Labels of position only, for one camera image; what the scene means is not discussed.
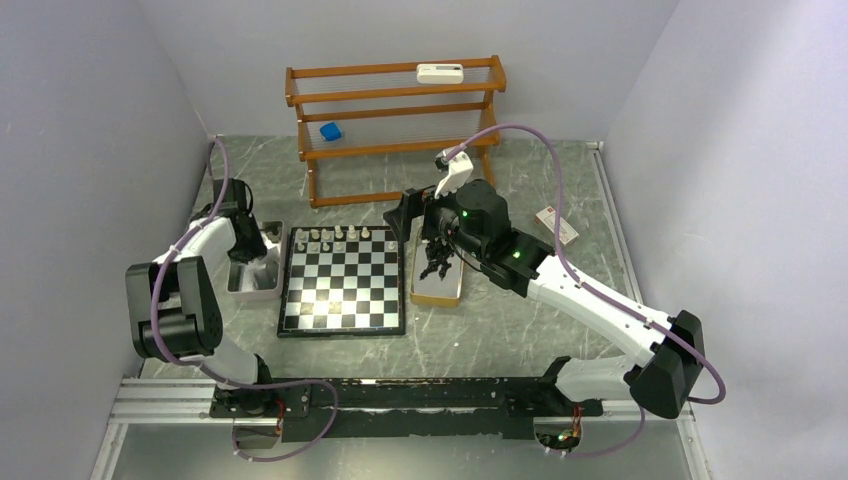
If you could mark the blue block on shelf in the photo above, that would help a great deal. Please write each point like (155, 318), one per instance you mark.
(331, 132)

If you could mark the gold metal tin tray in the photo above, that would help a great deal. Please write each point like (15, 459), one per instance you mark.
(442, 287)

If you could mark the aluminium frame rail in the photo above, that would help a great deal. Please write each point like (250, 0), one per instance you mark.
(161, 429)

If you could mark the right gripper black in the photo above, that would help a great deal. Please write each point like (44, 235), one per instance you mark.
(415, 203)

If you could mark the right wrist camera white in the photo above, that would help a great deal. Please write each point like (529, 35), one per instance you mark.
(457, 170)

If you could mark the black chess pieces pile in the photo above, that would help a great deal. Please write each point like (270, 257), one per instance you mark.
(438, 252)

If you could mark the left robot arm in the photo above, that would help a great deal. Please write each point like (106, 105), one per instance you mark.
(173, 310)

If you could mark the pink metal tin tray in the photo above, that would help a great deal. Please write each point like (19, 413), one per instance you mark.
(261, 278)

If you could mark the wooden two-tier shelf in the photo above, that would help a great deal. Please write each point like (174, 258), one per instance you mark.
(382, 109)

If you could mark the white box on shelf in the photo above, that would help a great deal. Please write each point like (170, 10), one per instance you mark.
(439, 74)

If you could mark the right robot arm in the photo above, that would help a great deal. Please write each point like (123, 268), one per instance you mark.
(662, 354)

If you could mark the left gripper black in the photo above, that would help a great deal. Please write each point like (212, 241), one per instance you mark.
(255, 250)

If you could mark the small red white card box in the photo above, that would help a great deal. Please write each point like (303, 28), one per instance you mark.
(549, 218)

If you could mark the black white chess board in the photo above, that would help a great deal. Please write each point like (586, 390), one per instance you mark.
(357, 292)

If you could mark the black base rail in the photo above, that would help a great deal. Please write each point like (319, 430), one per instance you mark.
(385, 408)

